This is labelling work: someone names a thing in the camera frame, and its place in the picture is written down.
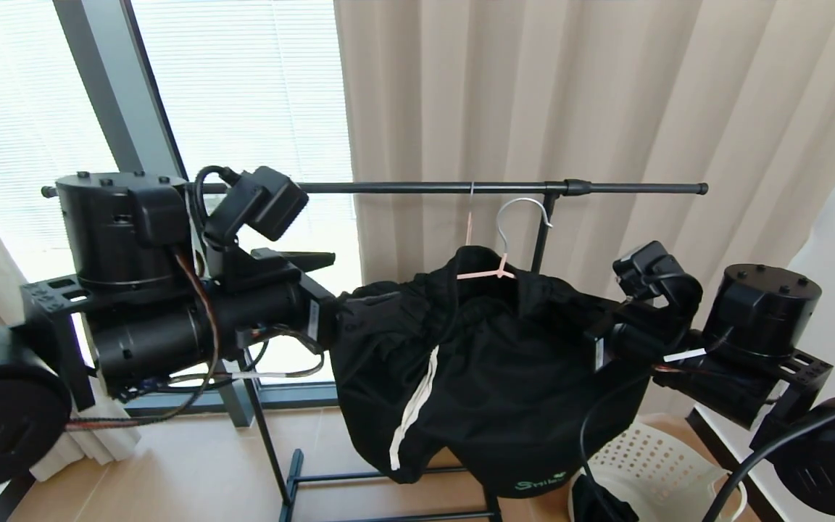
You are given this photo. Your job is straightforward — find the black garment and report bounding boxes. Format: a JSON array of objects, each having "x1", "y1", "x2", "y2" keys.
[{"x1": 571, "y1": 475, "x2": 639, "y2": 522}]

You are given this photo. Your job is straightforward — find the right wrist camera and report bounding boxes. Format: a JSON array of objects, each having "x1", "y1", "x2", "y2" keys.
[{"x1": 612, "y1": 241, "x2": 705, "y2": 323}]

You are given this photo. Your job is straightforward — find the white laundry basket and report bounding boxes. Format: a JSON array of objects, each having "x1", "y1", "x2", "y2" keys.
[{"x1": 568, "y1": 420, "x2": 748, "y2": 522}]

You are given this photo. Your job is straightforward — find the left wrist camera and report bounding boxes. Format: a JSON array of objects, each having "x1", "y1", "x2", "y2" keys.
[{"x1": 200, "y1": 165, "x2": 311, "y2": 291}]

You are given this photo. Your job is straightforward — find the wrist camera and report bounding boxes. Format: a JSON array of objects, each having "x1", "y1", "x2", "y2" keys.
[
  {"x1": 200, "y1": 165, "x2": 311, "y2": 291},
  {"x1": 612, "y1": 241, "x2": 705, "y2": 323}
]

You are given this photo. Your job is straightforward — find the black clothes rack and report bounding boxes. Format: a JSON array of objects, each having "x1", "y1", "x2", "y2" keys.
[{"x1": 41, "y1": 178, "x2": 710, "y2": 522}]

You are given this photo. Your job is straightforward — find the black shorts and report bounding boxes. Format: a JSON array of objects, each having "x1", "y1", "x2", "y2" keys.
[{"x1": 331, "y1": 245, "x2": 654, "y2": 500}]

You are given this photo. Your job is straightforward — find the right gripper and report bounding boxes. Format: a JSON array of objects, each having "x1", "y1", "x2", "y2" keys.
[{"x1": 586, "y1": 312, "x2": 686, "y2": 372}]

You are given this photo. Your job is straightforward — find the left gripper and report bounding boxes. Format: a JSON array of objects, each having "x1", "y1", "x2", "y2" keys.
[{"x1": 95, "y1": 249, "x2": 338, "y2": 396}]

